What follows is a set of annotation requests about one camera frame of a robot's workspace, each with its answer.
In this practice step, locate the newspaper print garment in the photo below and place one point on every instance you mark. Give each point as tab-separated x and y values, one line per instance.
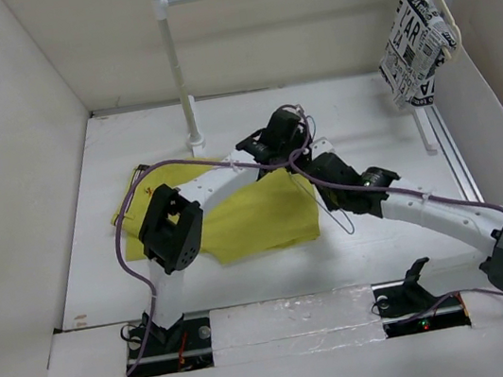
418	43

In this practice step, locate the yellow trousers with striped trim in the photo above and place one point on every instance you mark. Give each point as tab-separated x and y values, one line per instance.
276	212

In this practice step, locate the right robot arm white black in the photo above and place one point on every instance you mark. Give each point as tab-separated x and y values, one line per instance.
382	193

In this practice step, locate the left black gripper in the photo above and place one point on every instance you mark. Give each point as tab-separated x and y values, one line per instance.
300	136

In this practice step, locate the aluminium side rail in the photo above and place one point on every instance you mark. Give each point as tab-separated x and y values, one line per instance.
465	181

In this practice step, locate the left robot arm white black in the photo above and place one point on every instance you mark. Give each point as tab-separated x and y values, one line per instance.
172	227

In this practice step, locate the cream wooden hanger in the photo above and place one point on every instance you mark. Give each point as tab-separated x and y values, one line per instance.
447	16

